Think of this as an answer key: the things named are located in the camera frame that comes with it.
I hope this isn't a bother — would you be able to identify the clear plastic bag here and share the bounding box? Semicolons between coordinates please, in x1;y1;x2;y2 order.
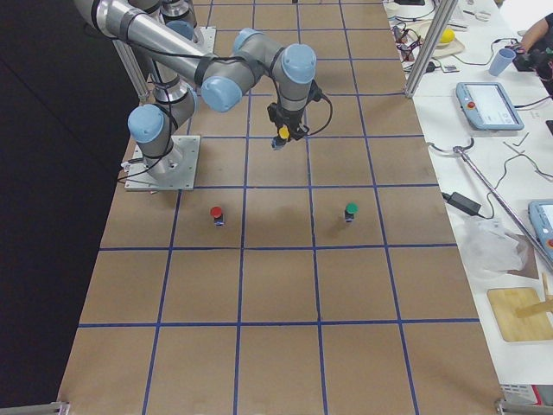
454;217;529;279

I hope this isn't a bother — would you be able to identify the light blue plastic cup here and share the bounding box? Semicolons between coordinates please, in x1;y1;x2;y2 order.
488;48;517;76

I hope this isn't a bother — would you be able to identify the aluminium frame post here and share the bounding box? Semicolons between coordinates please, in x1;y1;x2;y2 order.
404;0;457;99

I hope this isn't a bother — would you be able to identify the wooden cutting board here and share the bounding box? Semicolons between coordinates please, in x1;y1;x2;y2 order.
486;287;552;342

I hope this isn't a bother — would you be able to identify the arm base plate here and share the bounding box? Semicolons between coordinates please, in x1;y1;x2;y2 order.
193;26;216;57
124;135;200;191

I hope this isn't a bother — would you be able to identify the green push button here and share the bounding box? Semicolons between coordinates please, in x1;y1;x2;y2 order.
344;202;359;223

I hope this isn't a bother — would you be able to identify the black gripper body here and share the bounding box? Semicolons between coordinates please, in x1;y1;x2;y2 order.
267;103;303;129

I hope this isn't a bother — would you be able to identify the beige tray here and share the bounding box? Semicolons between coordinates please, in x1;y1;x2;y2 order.
406;21;465;58

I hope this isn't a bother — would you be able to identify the red push button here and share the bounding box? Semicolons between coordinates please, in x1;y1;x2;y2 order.
210;206;225;227

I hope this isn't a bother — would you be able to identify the metal rod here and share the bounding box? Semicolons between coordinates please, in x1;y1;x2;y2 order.
427;138;552;271

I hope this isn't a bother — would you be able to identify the blue teach pendant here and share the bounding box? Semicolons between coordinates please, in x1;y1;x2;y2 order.
455;82;524;131
528;199;552;244

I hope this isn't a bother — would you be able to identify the yellow lemon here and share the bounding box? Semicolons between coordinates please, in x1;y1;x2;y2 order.
438;29;455;47

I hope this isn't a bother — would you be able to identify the yellow push button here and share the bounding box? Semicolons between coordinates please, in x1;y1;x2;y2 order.
271;125;289;150

